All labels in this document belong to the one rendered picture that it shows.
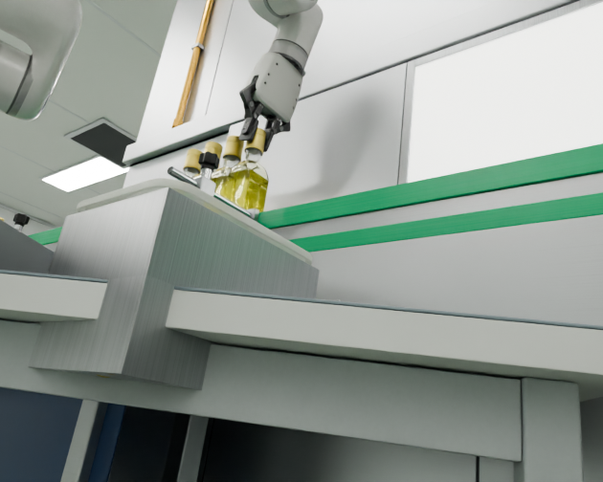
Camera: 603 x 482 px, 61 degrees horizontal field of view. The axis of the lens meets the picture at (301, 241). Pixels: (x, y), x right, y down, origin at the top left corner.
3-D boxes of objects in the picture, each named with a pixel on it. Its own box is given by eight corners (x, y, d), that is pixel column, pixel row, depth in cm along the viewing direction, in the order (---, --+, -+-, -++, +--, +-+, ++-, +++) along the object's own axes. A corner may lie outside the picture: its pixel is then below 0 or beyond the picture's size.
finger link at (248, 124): (253, 109, 96) (240, 141, 95) (241, 99, 94) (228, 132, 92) (264, 108, 94) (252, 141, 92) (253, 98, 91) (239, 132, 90)
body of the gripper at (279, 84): (288, 77, 104) (269, 126, 102) (256, 46, 97) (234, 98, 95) (316, 75, 99) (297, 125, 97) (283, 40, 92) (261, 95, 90)
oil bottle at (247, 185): (253, 279, 86) (273, 167, 93) (230, 269, 82) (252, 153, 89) (230, 281, 89) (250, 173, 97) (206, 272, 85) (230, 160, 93)
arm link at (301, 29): (287, -43, 90) (250, -32, 96) (266, 8, 88) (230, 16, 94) (333, 15, 101) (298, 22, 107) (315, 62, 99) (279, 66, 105)
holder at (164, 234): (338, 347, 60) (345, 284, 63) (145, 274, 40) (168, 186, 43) (234, 346, 70) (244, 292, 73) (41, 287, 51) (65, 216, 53)
